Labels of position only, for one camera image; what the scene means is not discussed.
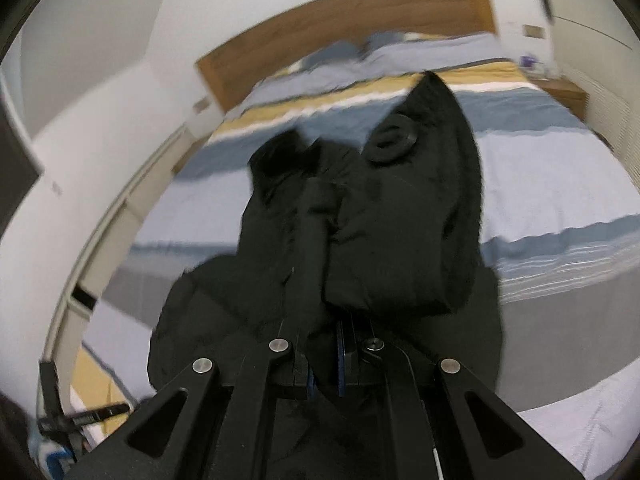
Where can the striped duvet cover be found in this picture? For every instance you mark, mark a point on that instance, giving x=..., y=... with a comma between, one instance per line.
x=560, y=227

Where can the striped pillow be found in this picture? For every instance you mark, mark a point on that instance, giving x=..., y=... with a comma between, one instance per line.
x=412, y=52
x=338, y=61

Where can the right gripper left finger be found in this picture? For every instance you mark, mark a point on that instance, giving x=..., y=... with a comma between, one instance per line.
x=198, y=427

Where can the left striped pillow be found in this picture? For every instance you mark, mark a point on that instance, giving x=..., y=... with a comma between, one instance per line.
x=338, y=61

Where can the wooden nightstand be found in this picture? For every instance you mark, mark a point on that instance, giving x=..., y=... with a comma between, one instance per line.
x=566, y=93

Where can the wooden headboard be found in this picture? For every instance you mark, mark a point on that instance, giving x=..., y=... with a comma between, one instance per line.
x=231, y=70

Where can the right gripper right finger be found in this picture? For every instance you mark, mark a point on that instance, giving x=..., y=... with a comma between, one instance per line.
x=439, y=421

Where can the black puffer coat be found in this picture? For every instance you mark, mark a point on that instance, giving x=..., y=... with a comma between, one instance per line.
x=339, y=245

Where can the right striped pillow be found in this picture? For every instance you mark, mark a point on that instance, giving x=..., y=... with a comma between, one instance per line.
x=412, y=52

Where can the white low cabinet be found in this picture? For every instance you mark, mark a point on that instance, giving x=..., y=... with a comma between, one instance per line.
x=106, y=249

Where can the white wardrobe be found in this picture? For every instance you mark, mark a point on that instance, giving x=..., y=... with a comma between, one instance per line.
x=596, y=48

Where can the right wall switch plate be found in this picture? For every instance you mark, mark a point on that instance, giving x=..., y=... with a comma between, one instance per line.
x=533, y=31

